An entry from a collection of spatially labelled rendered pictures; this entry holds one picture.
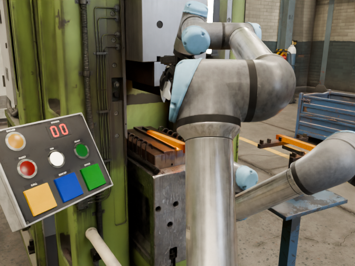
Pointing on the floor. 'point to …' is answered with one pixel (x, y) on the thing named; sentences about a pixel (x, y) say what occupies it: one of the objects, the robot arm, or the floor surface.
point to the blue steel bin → (325, 114)
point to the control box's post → (50, 240)
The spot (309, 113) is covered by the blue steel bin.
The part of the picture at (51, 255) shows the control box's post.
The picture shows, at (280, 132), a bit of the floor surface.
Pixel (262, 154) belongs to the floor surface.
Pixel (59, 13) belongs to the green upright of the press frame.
